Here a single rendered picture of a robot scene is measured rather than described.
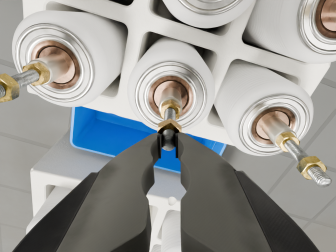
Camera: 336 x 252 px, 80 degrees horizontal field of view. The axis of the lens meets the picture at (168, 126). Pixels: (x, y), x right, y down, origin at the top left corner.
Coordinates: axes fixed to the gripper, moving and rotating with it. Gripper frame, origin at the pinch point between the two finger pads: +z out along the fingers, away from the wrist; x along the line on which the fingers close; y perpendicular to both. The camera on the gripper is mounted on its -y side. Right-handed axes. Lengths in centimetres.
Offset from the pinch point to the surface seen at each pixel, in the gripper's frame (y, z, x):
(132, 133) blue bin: 18.2, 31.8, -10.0
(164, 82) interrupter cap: -0.8, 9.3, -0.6
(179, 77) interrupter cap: -1.3, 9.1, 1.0
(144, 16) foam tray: -6.8, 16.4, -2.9
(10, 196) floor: 43, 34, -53
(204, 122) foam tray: 7.5, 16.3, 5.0
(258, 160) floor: 29, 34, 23
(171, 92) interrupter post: -0.3, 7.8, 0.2
